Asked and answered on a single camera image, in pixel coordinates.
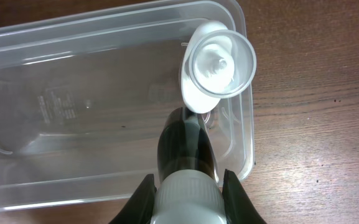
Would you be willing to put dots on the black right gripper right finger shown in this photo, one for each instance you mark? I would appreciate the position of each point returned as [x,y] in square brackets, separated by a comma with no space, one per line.
[238,207]

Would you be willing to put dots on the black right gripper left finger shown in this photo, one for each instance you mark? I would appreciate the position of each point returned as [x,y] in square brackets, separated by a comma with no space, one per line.
[138,209]

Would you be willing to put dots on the clear plastic container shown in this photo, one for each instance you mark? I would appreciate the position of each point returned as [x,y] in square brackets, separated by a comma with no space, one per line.
[84,98]

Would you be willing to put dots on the dark bottle white cap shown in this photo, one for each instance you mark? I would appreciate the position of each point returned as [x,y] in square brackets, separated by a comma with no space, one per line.
[189,190]

